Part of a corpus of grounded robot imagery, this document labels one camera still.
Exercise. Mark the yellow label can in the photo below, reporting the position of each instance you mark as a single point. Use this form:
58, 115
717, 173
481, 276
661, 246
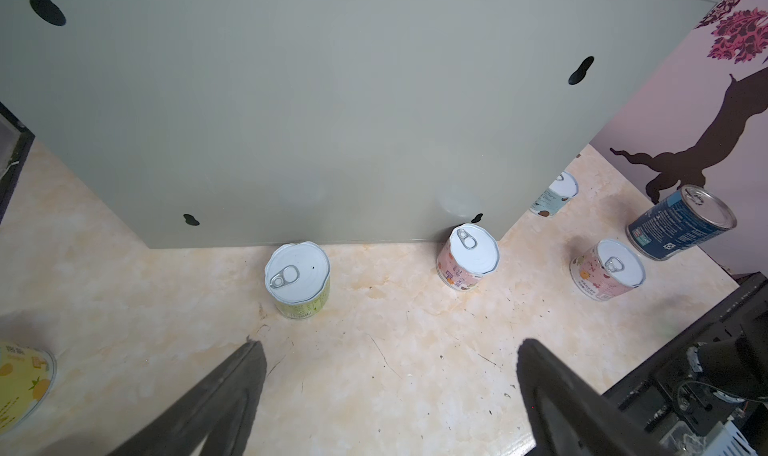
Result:
27, 375

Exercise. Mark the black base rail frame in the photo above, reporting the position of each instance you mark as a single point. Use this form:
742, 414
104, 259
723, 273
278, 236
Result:
705, 392

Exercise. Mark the teal can behind gripper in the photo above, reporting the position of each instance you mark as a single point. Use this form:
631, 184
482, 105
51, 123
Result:
556, 196

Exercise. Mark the green label can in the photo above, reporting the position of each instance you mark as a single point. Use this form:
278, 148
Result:
297, 276

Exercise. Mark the pink label can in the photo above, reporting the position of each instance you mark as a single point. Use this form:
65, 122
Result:
469, 255
607, 270

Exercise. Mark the blue label tin can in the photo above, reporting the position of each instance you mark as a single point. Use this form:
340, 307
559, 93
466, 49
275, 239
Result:
685, 219

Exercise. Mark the grey metal cabinet box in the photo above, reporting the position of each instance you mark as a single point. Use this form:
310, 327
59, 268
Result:
219, 123

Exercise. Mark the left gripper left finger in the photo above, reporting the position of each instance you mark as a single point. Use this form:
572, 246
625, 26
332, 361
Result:
216, 416

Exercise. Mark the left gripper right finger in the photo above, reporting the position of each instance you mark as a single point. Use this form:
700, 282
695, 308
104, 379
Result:
567, 416

